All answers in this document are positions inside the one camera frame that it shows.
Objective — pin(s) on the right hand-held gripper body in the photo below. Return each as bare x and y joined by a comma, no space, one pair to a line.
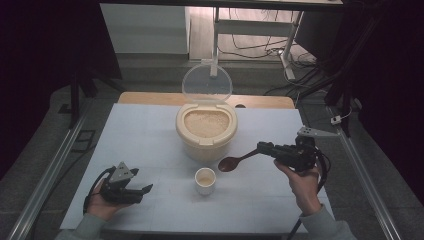
298,156

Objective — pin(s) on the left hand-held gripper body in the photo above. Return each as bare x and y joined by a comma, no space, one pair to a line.
120,195

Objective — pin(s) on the brown wooden spoon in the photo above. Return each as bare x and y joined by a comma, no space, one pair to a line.
228,164

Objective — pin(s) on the white cup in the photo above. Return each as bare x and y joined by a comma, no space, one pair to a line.
205,188

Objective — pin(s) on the beige rice container clear lid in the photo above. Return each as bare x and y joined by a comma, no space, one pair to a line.
205,150

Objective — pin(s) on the white rice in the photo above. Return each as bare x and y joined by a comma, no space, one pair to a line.
206,124

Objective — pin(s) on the person's left hand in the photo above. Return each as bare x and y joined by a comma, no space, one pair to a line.
101,208

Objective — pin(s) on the person's right hand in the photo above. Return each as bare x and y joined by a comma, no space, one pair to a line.
305,190

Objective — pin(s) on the white table cover sheet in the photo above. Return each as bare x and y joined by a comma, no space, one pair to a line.
150,150

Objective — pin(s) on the small white adapter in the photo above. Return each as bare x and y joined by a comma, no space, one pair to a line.
336,120

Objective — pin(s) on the wooden table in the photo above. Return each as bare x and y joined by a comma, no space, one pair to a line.
150,98

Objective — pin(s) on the black stand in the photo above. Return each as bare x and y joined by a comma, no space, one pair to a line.
75,100
343,90

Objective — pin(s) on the black floor bracket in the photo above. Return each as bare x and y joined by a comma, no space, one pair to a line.
76,141

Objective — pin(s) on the aluminium rail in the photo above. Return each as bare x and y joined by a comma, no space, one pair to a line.
363,173
50,173

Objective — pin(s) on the white desk frame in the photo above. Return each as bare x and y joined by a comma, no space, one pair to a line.
253,27

